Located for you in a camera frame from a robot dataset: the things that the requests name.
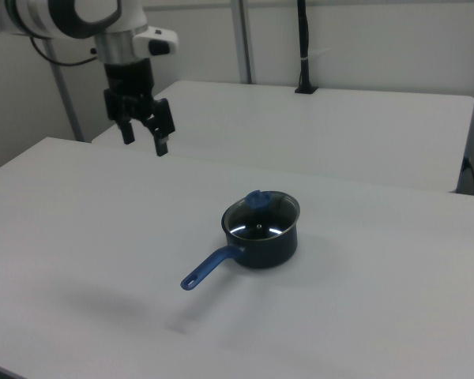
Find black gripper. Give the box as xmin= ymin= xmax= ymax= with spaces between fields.
xmin=103 ymin=57 xmax=177 ymax=158

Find glass lid with blue knob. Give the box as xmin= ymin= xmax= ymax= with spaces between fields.
xmin=224 ymin=189 xmax=301 ymax=241

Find grey aluminium partition post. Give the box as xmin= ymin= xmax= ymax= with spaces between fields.
xmin=43 ymin=39 xmax=85 ymax=142
xmin=231 ymin=0 xmax=257 ymax=84

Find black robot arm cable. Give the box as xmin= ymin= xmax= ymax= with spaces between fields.
xmin=29 ymin=36 xmax=100 ymax=67

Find black camera stand pole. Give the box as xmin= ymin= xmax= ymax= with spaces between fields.
xmin=294 ymin=0 xmax=320 ymax=95

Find dark saucepan with blue handle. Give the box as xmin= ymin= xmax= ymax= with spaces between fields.
xmin=180 ymin=195 xmax=303 ymax=292

